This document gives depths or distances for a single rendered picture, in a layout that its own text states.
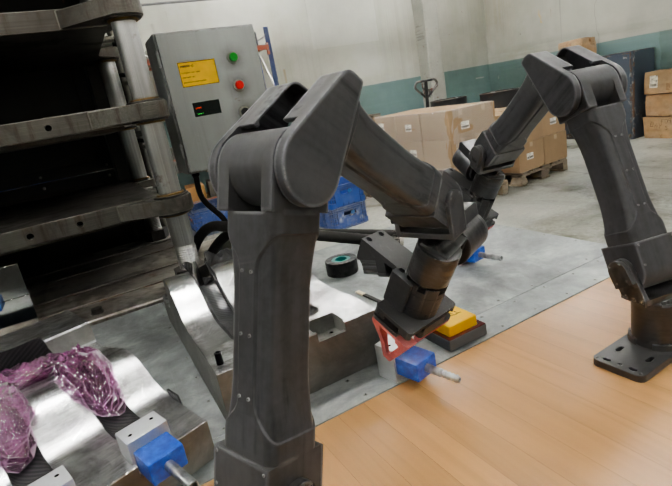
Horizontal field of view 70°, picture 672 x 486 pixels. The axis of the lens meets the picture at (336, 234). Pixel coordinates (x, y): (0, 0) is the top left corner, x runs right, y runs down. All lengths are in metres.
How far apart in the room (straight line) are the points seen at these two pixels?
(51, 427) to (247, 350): 0.42
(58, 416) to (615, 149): 0.83
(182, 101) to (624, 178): 1.15
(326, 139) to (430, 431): 0.41
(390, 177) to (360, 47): 7.95
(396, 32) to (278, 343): 8.50
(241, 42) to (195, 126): 0.29
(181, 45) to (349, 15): 6.99
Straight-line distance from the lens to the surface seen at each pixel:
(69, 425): 0.76
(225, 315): 0.89
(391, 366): 0.74
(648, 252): 0.77
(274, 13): 7.93
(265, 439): 0.40
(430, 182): 0.54
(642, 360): 0.78
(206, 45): 1.54
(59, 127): 1.41
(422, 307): 0.64
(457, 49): 9.49
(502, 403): 0.70
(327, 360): 0.75
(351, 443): 0.66
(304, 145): 0.36
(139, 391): 0.77
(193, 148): 1.50
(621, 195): 0.77
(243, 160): 0.38
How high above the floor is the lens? 1.21
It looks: 16 degrees down
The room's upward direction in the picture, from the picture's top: 10 degrees counter-clockwise
